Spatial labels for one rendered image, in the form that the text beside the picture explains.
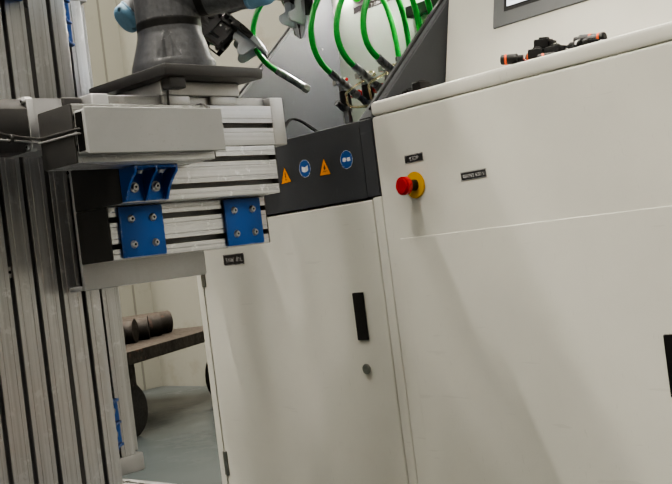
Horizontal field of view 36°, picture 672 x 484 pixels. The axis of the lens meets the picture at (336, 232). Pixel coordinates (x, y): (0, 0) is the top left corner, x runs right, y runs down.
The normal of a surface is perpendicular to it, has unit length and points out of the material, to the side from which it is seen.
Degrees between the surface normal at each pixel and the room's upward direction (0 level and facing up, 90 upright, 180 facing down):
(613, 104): 90
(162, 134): 90
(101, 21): 90
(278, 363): 90
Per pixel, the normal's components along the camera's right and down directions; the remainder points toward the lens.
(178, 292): -0.68, 0.07
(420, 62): 0.66, -0.09
